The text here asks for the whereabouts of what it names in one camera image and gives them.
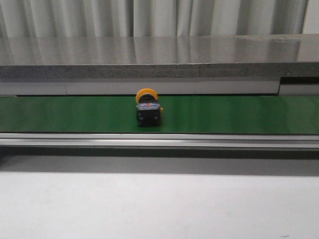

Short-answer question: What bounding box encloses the yellow black push button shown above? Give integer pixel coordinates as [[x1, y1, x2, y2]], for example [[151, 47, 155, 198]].
[[136, 88, 163, 126]]

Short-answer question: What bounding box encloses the green conveyor belt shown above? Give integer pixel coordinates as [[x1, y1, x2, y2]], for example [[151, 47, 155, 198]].
[[0, 95, 319, 134]]

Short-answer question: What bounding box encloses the grey stone slab bench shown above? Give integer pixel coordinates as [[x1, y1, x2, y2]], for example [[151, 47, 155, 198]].
[[0, 34, 319, 79]]

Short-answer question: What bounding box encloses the white pleated curtain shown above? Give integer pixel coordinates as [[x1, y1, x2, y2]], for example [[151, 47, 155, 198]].
[[0, 0, 319, 37]]

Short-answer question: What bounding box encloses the aluminium conveyor front rail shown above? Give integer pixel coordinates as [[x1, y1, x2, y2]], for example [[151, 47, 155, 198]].
[[0, 133, 319, 150]]

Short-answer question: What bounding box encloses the grey conveyor rear rail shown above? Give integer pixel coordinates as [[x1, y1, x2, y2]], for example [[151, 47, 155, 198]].
[[0, 77, 319, 96]]

